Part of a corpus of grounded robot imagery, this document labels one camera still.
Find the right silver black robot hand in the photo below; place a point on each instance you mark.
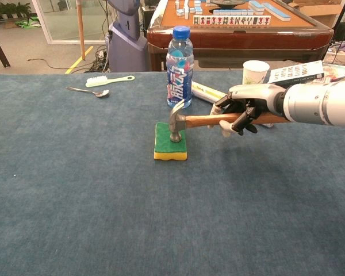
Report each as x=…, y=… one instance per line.
x=256, y=93

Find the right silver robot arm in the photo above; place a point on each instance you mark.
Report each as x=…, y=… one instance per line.
x=319, y=103

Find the green yellow scouring sponge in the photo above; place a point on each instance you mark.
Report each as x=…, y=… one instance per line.
x=164, y=146

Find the white paper cup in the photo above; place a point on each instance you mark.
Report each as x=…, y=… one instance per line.
x=256, y=72

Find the white cover paperback book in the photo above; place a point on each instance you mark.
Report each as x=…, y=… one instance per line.
x=296, y=72

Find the white printed wrap roll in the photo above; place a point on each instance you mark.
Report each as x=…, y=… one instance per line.
x=207, y=92

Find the brown mahjong table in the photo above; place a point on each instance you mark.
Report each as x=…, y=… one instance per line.
x=233, y=37

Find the upright mahjong tile row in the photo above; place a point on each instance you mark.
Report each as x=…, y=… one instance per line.
x=233, y=20

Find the blue cap drink bottle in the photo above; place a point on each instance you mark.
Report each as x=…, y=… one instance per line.
x=179, y=72

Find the teal snack bag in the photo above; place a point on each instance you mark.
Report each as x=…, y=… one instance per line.
x=339, y=73

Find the cardboard box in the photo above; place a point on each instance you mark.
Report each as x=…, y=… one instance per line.
x=319, y=11

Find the blue white mahjong tile cluster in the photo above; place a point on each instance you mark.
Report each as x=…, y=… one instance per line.
x=187, y=10

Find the black tripod stand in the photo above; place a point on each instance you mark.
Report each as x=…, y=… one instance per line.
x=341, y=14

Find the metal spoon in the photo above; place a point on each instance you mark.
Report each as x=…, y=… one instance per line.
x=102, y=93

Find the light green scrub brush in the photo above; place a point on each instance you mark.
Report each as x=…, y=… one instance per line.
x=96, y=81

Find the blue felt table cloth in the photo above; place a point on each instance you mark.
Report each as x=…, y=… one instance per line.
x=103, y=201

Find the wooden pole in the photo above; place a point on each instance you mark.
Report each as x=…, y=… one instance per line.
x=80, y=28

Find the white framed glass partition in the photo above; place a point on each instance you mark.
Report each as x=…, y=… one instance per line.
x=60, y=20

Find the green plastic sheet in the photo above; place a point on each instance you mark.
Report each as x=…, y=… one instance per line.
x=28, y=23

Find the green potted plants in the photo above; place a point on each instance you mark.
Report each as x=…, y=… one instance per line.
x=8, y=10

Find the blue white mahjong tile wall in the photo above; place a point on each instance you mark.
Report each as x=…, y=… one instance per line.
x=277, y=12
x=233, y=12

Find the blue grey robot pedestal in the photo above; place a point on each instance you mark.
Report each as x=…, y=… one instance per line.
x=126, y=51

